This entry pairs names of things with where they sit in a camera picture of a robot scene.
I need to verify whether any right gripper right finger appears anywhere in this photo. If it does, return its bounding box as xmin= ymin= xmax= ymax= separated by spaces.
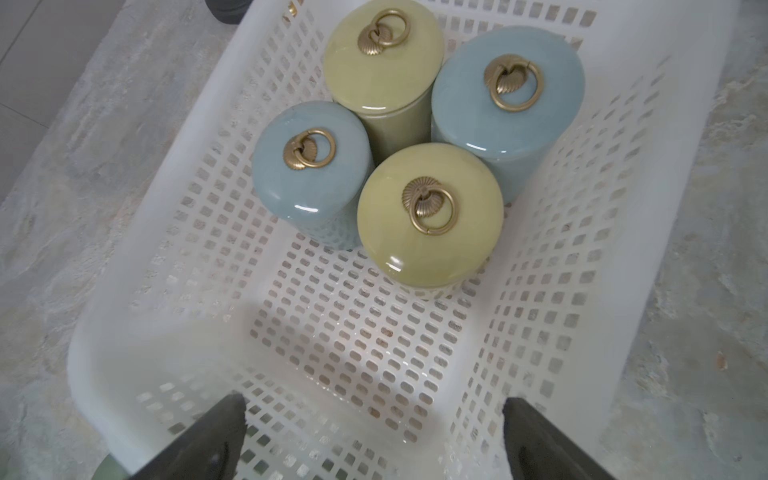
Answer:
xmin=503 ymin=397 xmax=615 ymax=480

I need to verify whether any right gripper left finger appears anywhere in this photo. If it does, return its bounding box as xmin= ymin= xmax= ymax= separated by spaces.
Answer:
xmin=130 ymin=393 xmax=247 ymax=480

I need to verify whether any white plastic basket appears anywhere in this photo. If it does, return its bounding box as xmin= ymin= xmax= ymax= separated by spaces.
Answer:
xmin=67 ymin=1 xmax=739 ymax=479

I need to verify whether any yellow tea canister front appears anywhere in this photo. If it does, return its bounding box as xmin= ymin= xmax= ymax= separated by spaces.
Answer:
xmin=357 ymin=143 xmax=504 ymax=299

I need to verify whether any yellow tea canister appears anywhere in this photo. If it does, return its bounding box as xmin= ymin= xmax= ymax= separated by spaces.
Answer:
xmin=357 ymin=143 xmax=504 ymax=299
xmin=324 ymin=1 xmax=444 ymax=164

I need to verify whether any blue tea canister front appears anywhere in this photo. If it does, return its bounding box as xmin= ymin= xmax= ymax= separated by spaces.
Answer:
xmin=252 ymin=101 xmax=374 ymax=250

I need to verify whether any blue tea canister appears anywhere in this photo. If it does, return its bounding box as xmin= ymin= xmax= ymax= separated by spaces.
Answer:
xmin=252 ymin=101 xmax=374 ymax=250
xmin=431 ymin=26 xmax=585 ymax=203

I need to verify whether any green tea canister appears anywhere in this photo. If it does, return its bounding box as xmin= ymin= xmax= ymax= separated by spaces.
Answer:
xmin=91 ymin=455 xmax=130 ymax=480

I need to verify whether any blue tea canister back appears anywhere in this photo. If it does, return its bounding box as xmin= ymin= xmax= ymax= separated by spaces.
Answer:
xmin=431 ymin=26 xmax=585 ymax=203

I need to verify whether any yellow tea canister back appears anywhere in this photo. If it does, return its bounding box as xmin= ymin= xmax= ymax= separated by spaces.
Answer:
xmin=324 ymin=1 xmax=444 ymax=164

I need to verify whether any black microphone stand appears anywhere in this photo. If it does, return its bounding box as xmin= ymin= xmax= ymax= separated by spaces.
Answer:
xmin=204 ymin=0 xmax=252 ymax=25

